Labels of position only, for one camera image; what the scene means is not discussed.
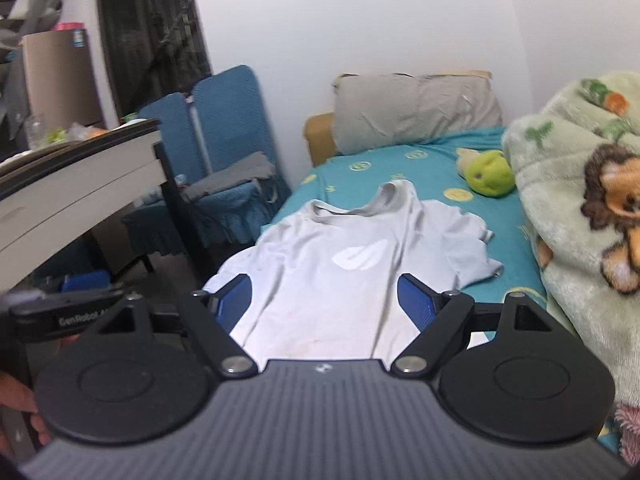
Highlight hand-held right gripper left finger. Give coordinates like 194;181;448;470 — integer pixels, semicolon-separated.
92;274;259;376

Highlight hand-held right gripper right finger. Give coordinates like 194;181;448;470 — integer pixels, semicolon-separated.
390;273;556;376

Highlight white t-shirt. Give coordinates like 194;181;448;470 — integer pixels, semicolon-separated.
202;179;503;361

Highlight person's left hand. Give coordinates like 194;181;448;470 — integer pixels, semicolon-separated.
0;372;52;449

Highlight blue box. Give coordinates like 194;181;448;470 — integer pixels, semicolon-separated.
60;270;113;293

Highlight grey cloth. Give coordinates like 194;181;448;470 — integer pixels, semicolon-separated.
185;151;278;201

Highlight white table with black legs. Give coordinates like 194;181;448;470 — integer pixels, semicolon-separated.
0;117;221;293

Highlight bed with teal sheet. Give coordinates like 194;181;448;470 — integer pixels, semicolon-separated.
205;125;640;463

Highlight green plush toy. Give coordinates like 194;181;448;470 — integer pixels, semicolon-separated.
455;147;517;196

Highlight green printed fleece blanket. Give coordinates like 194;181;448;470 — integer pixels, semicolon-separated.
501;71;640;411

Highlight short blue covered chair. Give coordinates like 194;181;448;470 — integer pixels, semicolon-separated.
121;91;211;273

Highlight crumpled plastic bags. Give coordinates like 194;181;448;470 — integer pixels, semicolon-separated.
45;121;108;145

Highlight clear plastic cup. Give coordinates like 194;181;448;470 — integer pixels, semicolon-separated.
24;114;47;151

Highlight tall blue covered chair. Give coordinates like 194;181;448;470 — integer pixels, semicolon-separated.
180;64;293;241

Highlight grey pillow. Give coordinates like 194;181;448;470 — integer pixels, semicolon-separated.
332;72;503;156

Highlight cardboard box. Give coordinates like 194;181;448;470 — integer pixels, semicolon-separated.
21;29;108;128

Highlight pink fuzzy cloth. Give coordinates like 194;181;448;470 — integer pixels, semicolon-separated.
607;402;640;466

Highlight dark barred window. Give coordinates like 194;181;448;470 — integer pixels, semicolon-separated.
95;0;213;123

